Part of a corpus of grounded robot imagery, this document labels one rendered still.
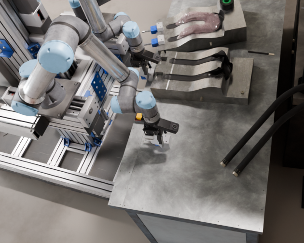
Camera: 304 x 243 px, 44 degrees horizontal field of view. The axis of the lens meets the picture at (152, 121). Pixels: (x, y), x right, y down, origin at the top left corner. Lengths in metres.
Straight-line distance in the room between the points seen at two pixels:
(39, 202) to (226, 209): 1.63
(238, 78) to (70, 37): 0.94
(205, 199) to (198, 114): 0.46
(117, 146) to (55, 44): 1.41
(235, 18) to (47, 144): 1.60
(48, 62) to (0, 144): 1.78
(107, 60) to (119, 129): 1.21
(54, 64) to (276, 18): 1.40
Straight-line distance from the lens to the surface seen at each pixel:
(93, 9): 1.80
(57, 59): 1.38
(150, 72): 2.10
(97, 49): 1.55
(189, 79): 1.99
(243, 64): 2.04
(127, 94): 1.62
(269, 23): 2.33
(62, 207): 2.85
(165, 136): 1.84
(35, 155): 2.89
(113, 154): 2.64
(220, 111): 1.94
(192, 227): 1.90
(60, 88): 1.90
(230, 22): 2.19
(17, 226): 2.97
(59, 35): 1.39
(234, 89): 1.94
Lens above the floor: 2.41
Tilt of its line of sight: 55 degrees down
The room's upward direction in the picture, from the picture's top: 22 degrees counter-clockwise
